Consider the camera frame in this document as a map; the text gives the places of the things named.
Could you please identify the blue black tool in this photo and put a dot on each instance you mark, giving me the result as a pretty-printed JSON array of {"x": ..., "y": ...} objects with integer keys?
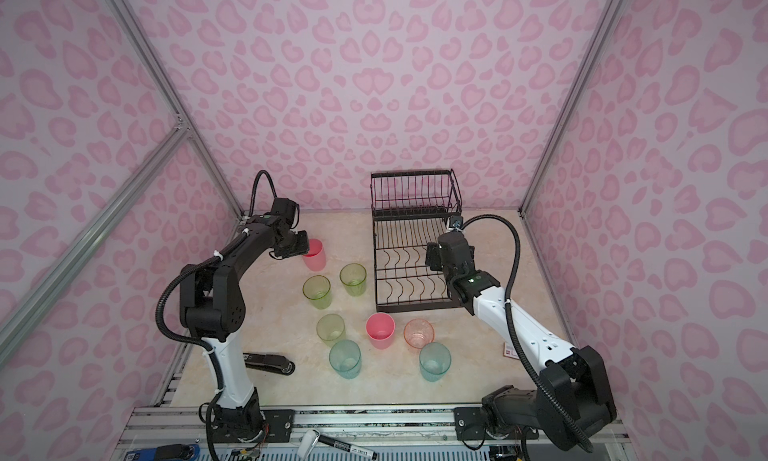
[{"x": 172, "y": 452}]

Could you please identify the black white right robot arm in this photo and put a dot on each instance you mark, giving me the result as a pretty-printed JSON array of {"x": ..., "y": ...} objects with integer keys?
[{"x": 571, "y": 399}]

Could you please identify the teal cup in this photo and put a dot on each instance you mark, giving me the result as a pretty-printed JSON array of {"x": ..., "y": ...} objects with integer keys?
[
  {"x": 434, "y": 361},
  {"x": 345, "y": 358}
]

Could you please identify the pink cup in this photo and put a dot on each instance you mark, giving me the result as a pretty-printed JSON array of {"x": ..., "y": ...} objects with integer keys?
[
  {"x": 380, "y": 328},
  {"x": 315, "y": 258}
]

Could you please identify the black wire dish rack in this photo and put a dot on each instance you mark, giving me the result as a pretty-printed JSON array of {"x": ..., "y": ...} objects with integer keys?
[{"x": 409, "y": 210}]

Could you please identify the yellow-green cup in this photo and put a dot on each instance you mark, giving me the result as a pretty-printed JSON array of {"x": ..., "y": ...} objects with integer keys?
[{"x": 331, "y": 329}]

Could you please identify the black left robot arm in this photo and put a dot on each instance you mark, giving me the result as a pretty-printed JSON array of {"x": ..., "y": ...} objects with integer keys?
[{"x": 212, "y": 308}]

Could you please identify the teal cup left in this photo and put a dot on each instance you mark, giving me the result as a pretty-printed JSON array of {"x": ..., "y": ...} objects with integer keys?
[{"x": 345, "y": 358}]

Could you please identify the red white card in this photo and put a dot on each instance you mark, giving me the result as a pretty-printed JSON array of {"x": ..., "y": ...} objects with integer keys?
[{"x": 510, "y": 352}]

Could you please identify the pink cup front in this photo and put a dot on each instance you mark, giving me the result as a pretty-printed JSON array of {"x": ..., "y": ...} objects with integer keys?
[{"x": 380, "y": 328}]

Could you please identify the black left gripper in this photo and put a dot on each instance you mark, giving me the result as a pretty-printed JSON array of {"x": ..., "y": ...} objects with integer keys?
[{"x": 303, "y": 247}]

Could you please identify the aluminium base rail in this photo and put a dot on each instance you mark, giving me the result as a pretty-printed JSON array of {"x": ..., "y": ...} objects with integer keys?
[{"x": 394, "y": 432}]

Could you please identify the orange translucent cup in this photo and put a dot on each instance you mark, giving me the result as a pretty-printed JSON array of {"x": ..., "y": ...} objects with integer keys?
[{"x": 418, "y": 333}]

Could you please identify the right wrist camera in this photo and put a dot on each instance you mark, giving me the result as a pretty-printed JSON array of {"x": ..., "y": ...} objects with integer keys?
[{"x": 455, "y": 223}]

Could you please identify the teal cup right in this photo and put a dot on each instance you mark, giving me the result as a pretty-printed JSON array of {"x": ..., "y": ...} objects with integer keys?
[{"x": 434, "y": 361}]

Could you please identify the green cup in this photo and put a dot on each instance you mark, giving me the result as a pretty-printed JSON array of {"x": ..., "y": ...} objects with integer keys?
[
  {"x": 317, "y": 291},
  {"x": 353, "y": 277}
]

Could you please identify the black marker pen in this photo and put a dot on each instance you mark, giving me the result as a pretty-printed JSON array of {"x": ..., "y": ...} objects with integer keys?
[{"x": 312, "y": 438}]

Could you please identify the black stapler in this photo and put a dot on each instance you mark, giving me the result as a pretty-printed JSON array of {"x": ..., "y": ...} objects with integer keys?
[{"x": 272, "y": 363}]

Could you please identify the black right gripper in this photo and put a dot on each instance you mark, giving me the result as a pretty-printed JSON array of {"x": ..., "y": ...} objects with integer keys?
[{"x": 433, "y": 255}]

